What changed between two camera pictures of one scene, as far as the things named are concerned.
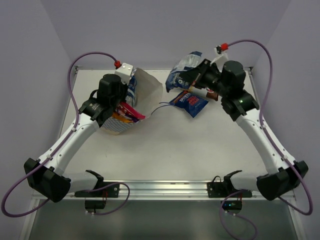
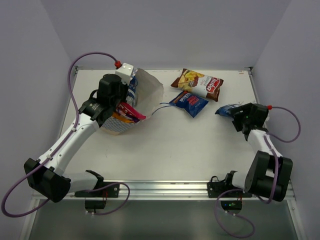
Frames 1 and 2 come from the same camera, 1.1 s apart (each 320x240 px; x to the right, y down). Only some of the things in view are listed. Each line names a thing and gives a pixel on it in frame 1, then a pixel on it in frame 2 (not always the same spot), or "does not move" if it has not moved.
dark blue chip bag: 193,104 does not move
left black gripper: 122,97 does not move
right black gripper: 194,75 -> 246,108
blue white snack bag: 175,80 -> 224,110
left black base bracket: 96,199 does not move
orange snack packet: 122,118 does not move
